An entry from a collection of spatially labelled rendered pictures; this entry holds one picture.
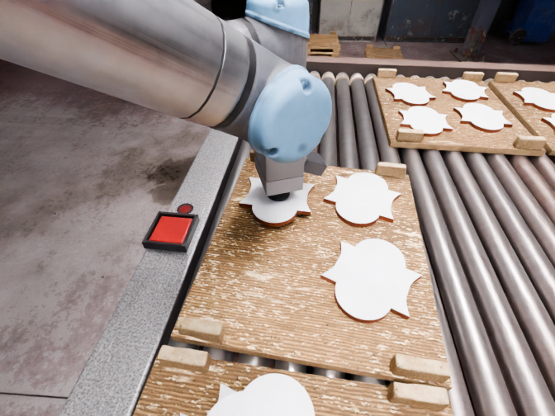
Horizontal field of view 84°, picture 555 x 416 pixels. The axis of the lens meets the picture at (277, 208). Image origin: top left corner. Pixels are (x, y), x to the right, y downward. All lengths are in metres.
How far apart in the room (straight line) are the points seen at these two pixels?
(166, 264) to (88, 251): 1.45
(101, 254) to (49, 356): 0.53
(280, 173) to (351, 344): 0.26
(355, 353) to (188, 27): 0.38
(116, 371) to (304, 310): 0.25
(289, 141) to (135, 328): 0.36
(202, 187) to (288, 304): 0.33
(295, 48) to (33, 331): 1.65
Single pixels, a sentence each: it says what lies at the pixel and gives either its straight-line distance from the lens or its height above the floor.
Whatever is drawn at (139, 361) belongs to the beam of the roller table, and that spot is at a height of 0.91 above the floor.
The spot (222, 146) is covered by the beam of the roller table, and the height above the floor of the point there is 0.91.
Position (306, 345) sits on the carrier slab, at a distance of 0.43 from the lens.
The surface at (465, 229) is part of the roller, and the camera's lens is 0.66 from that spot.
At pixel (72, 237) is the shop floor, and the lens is 2.10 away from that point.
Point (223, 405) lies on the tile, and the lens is 0.36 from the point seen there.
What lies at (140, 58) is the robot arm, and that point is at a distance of 0.20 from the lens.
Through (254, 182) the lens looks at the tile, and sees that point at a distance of 0.59.
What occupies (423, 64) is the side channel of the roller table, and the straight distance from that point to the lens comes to 1.27.
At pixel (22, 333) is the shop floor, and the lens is 1.84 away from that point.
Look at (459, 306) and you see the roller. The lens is 0.54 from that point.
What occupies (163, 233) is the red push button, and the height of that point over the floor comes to 0.93.
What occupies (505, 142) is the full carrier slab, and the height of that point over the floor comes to 0.94.
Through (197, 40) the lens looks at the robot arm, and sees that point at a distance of 0.22.
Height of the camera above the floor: 1.34
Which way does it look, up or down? 44 degrees down
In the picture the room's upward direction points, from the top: straight up
